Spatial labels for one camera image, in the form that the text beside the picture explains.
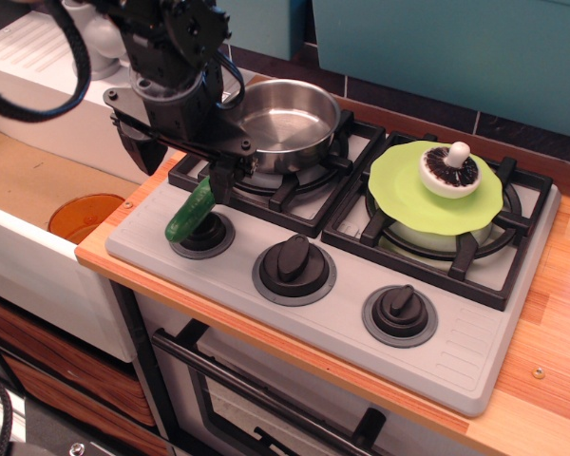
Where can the green toy pickle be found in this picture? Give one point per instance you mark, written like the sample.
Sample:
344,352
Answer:
193,212

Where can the black left stove knob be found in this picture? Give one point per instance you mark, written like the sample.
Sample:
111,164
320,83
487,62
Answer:
213,237

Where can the black burner grate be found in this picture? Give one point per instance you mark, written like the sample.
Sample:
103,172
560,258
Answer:
484,266
303,201

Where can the black right stove knob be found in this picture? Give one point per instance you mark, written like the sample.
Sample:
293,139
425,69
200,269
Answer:
400,316

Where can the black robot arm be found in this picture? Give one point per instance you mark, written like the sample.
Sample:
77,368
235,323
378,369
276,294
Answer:
176,84

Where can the white brown toy mushroom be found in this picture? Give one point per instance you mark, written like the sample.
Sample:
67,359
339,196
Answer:
449,171

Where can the grey toy stove top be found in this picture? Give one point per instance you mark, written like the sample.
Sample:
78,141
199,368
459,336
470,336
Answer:
368,267

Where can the grey toy faucet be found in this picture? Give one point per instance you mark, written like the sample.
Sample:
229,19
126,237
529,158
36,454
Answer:
102,39

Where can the black stove knob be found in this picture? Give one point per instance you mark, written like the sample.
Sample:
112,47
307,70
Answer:
213,237
294,272
400,316

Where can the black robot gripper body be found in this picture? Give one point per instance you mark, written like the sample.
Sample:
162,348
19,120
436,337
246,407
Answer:
188,120

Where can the stainless steel pan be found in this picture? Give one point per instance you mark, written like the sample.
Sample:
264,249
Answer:
289,124

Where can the wooden drawer front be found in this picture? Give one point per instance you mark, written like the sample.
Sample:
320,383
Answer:
85,384

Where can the orange plastic bowl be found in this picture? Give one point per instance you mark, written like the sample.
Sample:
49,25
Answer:
79,217

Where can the oven door with handle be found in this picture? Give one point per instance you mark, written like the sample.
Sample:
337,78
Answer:
258,405

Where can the black right burner grate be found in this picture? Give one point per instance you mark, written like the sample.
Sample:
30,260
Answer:
484,266

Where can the black middle stove knob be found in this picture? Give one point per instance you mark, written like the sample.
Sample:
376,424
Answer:
294,272

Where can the light green plate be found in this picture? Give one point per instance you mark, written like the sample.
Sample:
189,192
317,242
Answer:
395,184

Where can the black left burner grate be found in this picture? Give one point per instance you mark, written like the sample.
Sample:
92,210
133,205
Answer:
303,201

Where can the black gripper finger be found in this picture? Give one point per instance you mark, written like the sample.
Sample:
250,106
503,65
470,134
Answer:
145,151
223,176

